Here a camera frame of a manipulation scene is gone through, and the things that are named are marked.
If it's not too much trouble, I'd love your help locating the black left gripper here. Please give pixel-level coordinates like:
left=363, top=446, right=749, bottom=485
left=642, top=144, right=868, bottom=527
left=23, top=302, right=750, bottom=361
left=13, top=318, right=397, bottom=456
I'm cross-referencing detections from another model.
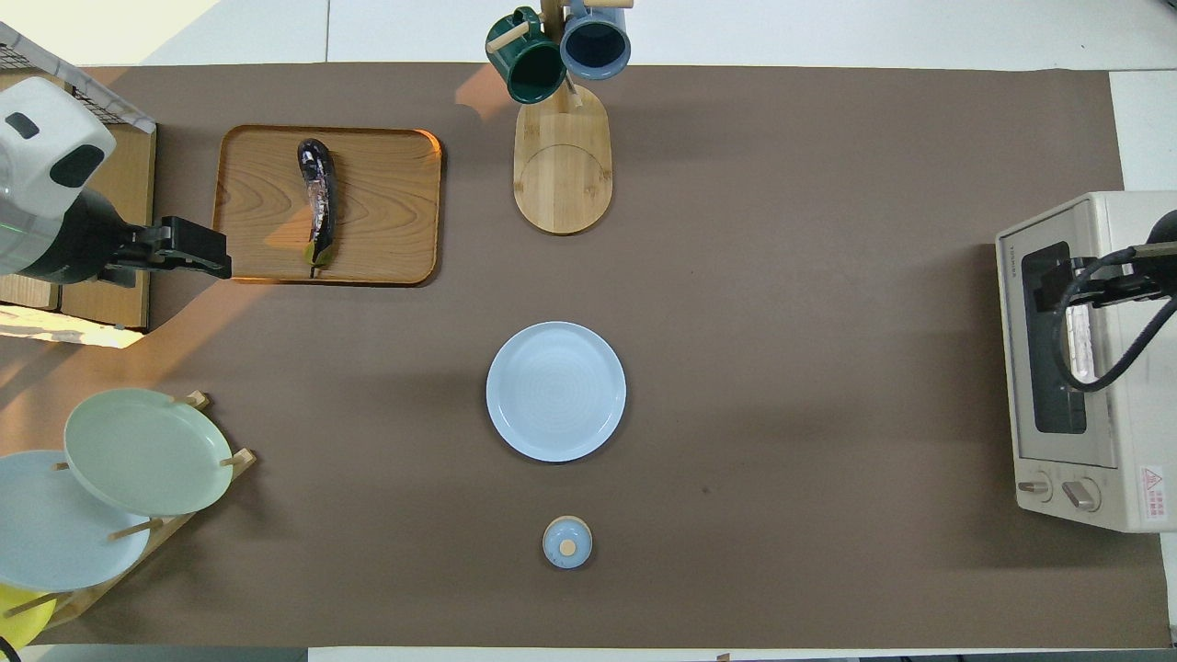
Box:
left=99, top=216, right=234, bottom=287

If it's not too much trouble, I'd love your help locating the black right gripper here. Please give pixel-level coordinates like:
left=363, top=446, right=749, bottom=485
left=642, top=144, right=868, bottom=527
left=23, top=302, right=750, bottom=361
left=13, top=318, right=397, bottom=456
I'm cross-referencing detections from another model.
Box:
left=1034, top=259, right=1171, bottom=314

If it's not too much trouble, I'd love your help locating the dark purple eggplant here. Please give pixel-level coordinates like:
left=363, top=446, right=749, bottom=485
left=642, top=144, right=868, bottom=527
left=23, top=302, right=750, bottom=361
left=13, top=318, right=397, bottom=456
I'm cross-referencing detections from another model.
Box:
left=296, top=138, right=339, bottom=270

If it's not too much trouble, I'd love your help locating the beige toaster oven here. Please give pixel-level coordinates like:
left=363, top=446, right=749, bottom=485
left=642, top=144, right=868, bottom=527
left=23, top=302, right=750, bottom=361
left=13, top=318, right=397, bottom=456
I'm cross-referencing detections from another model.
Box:
left=995, top=190, right=1177, bottom=535

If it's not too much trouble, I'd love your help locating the light blue round plate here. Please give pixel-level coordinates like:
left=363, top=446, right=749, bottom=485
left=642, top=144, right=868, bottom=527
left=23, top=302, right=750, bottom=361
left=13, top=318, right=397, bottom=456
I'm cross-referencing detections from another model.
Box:
left=486, top=321, right=628, bottom=463

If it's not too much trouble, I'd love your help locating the rectangular wooden tray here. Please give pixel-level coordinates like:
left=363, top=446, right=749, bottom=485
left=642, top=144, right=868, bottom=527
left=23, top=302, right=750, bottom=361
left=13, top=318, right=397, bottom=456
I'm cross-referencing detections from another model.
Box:
left=211, top=125, right=443, bottom=287

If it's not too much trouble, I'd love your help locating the pale green plate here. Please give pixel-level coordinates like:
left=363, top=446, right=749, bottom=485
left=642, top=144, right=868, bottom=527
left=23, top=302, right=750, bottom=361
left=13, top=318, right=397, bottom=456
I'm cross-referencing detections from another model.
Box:
left=63, top=387, right=234, bottom=518

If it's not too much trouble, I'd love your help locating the wooden dish rack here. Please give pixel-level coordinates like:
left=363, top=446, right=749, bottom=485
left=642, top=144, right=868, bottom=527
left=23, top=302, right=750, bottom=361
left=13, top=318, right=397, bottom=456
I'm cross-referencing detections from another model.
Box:
left=37, top=390, right=257, bottom=630

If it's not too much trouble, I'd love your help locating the pale blue racked plate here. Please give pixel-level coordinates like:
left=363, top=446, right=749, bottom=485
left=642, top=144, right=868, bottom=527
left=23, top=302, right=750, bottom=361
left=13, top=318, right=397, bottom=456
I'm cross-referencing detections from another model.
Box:
left=0, top=450, right=153, bottom=593

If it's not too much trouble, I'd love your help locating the brown table mat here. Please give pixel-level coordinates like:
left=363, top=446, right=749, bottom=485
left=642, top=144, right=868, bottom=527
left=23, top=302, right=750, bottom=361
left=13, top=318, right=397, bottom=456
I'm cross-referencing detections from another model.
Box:
left=0, top=62, right=1170, bottom=650

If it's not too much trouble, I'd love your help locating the wooden mug tree stand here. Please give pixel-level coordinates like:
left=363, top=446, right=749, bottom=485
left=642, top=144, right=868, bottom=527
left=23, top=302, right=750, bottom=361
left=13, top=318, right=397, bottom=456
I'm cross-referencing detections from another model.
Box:
left=486, top=0, right=635, bottom=237

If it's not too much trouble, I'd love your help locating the dark green mug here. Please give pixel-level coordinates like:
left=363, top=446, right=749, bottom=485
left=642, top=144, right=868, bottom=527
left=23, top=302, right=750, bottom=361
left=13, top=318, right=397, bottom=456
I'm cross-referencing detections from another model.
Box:
left=486, top=7, right=568, bottom=106

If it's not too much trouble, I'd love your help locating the yellow plate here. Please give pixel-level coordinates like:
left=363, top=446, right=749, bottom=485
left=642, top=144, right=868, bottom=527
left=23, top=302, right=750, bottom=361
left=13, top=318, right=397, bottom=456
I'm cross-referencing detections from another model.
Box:
left=0, top=584, right=58, bottom=650

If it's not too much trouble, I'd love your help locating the blue grey mug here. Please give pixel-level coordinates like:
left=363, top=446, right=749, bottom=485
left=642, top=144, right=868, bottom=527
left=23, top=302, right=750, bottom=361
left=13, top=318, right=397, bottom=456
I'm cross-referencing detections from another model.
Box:
left=559, top=0, right=634, bottom=82

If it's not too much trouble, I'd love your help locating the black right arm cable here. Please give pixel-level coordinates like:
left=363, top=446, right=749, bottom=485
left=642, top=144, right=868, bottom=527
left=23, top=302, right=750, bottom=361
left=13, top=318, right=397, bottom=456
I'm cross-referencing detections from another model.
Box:
left=1052, top=245, right=1177, bottom=395

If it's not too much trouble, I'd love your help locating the wooden shelf with wire top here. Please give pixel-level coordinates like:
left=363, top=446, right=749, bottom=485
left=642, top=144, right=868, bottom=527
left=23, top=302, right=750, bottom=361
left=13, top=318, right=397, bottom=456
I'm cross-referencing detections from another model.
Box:
left=0, top=22, right=158, bottom=349

